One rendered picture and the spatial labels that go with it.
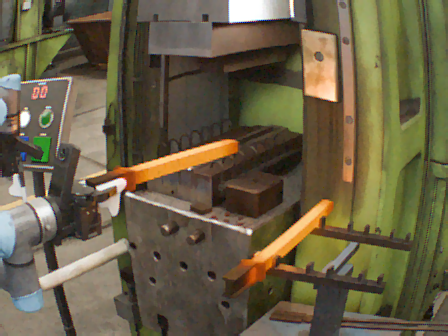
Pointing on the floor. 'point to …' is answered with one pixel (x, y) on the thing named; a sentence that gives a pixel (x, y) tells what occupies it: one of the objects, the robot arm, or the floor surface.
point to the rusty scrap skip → (94, 38)
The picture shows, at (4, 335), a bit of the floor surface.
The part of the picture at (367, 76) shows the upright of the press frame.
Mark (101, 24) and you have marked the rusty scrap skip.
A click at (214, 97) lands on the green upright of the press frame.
